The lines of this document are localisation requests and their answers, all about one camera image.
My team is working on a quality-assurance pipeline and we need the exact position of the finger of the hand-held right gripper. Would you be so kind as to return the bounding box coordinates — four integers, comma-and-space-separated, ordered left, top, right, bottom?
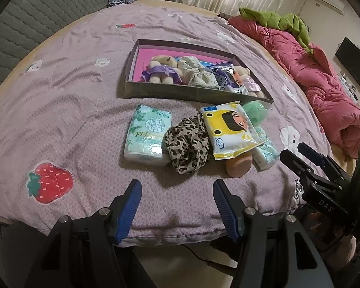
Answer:
297, 143, 347, 183
280, 149, 317, 185

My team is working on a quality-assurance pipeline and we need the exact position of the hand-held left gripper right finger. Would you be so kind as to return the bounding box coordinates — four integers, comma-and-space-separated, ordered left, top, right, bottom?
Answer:
213, 179, 333, 288

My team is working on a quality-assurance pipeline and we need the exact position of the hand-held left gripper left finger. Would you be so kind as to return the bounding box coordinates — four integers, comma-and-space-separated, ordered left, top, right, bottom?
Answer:
24, 179, 143, 288

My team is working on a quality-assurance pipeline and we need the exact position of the green tissue pack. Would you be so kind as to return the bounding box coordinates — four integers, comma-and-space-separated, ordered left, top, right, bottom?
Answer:
124, 104, 172, 167
253, 126, 279, 171

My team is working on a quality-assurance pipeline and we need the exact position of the peach makeup puff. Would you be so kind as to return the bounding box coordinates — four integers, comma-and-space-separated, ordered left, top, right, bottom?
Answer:
226, 153, 254, 178

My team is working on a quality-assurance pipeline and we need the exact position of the green sponge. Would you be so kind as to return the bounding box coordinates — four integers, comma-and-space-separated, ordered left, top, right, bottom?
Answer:
241, 100, 272, 126

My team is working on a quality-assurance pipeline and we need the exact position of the yellow cartoon wipes packet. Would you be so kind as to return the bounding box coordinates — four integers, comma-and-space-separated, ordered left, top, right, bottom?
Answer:
197, 101, 267, 160

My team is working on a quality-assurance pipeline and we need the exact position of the leopard print scrunchie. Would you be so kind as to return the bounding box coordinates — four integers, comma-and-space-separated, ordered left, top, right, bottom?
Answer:
164, 115, 212, 175

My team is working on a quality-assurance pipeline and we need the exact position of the teddy bear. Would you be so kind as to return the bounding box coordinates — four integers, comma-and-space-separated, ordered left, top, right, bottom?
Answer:
232, 66, 266, 98
142, 54, 182, 84

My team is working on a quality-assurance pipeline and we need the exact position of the purple cartoon wipes packet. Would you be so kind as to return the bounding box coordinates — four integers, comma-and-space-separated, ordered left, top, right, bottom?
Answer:
204, 63, 249, 93

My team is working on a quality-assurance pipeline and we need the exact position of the white floral scrunchie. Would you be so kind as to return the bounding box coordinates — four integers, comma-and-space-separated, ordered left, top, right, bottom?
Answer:
178, 55, 219, 89

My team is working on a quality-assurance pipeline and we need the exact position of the dark cardboard box pink bottom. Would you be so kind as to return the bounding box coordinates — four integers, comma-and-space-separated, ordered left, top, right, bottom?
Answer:
124, 39, 275, 105

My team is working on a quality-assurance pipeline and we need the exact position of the person's right hand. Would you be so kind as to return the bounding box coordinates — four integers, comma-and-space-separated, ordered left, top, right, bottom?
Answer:
309, 211, 359, 272

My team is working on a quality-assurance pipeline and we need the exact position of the pink quilt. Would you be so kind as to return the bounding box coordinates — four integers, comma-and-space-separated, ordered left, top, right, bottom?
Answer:
228, 16, 360, 158

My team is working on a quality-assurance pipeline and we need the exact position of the black television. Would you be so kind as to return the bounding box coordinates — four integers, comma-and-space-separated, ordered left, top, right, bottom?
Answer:
335, 37, 360, 90

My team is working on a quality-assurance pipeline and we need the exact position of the purple printed blanket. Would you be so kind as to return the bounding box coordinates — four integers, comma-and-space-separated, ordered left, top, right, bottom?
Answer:
0, 1, 353, 240

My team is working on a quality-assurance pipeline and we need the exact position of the green blanket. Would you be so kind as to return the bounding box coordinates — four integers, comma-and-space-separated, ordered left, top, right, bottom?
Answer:
239, 7, 314, 54

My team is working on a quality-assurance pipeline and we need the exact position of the white air conditioner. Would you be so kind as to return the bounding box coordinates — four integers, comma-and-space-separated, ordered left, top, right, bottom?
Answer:
312, 0, 347, 14

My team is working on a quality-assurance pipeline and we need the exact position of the dark patterned cloth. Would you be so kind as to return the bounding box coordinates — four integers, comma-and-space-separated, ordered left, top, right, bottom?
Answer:
106, 0, 137, 8

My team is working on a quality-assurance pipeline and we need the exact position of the grey quilted headboard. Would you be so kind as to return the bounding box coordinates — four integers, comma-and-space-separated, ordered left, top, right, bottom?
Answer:
0, 0, 129, 96

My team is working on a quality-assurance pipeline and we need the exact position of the black cable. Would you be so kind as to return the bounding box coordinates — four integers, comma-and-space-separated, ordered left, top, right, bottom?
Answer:
180, 244, 239, 269

